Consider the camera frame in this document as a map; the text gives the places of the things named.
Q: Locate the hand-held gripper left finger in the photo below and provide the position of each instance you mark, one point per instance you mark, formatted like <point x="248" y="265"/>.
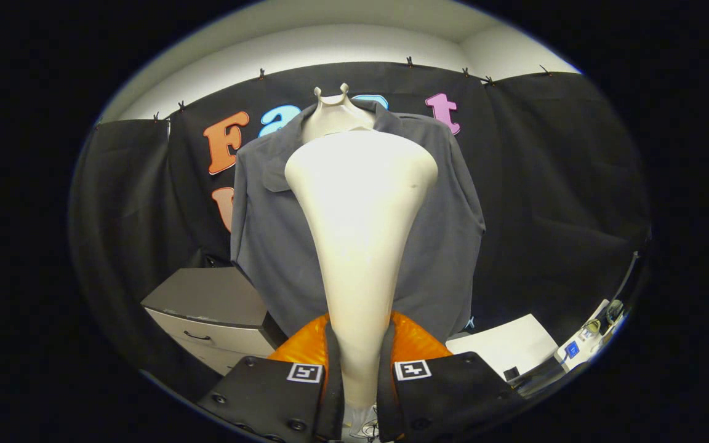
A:
<point x="333" y="394"/>

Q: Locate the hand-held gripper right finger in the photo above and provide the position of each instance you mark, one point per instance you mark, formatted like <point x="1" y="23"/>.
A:
<point x="385" y="400"/>

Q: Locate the grey collared shirt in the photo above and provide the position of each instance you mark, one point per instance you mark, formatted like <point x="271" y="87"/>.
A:
<point x="268" y="246"/>

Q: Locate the white garment steamer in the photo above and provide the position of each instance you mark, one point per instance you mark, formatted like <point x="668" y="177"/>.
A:
<point x="360" y="215"/>

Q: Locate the white garment hanger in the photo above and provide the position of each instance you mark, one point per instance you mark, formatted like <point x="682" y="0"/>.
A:
<point x="336" y="120"/>

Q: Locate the small black box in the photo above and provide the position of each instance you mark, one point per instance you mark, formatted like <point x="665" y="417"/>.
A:
<point x="511" y="373"/>

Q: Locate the grey drawer cabinet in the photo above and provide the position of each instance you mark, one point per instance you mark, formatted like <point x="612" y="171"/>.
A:
<point x="207" y="292"/>

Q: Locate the white power strip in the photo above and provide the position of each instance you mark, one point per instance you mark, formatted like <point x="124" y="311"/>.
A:
<point x="576" y="351"/>

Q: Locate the black backdrop cloth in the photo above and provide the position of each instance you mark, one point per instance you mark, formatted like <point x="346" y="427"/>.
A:
<point x="545" y="184"/>

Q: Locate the row of black clips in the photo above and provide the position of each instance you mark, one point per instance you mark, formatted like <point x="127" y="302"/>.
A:
<point x="261" y="74"/>

